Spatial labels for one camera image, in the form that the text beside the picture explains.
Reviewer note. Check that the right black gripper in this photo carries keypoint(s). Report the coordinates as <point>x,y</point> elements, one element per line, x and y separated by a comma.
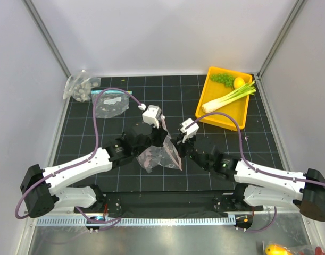
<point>181,145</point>

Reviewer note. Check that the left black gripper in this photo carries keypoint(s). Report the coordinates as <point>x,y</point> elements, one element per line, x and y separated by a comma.
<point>160,134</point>

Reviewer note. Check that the pink zip top bag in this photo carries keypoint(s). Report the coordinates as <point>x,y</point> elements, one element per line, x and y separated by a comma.
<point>165,156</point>

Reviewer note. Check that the green leek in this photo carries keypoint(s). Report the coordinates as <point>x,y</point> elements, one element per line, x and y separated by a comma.
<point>246,90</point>

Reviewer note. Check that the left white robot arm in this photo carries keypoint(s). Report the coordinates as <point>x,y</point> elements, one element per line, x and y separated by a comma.
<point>46,189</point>

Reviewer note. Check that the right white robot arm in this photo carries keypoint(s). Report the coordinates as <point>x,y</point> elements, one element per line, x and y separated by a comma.
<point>258,185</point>

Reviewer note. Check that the clear bag with round pieces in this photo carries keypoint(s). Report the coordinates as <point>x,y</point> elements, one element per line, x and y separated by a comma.
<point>79,86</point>

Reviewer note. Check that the black grid mat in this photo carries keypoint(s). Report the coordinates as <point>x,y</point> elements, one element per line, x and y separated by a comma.
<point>178,97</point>

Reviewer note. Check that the yellow plastic tray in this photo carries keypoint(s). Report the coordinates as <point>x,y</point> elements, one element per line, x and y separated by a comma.
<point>225,91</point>

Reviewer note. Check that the green grape bunch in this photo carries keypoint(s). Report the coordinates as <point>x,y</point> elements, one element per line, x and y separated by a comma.
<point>224,78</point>

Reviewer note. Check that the yellow lemon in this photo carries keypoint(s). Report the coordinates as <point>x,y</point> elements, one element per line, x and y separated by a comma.
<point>238,82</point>

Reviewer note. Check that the yellow toy fruit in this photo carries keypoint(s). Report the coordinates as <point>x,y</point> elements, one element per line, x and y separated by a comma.
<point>275,249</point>

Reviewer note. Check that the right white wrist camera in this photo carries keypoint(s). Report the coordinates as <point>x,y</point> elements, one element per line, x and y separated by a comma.
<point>188,129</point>

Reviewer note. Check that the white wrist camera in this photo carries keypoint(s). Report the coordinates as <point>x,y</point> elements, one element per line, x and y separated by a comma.
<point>151,115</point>
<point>188,129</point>

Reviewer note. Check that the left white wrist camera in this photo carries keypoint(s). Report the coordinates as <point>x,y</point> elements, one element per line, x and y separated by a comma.
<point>151,115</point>

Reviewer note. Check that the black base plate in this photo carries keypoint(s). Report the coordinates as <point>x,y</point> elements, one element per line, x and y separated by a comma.
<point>168,204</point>

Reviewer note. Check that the slotted cable duct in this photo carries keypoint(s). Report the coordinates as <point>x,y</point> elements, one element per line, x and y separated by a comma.
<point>135,222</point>

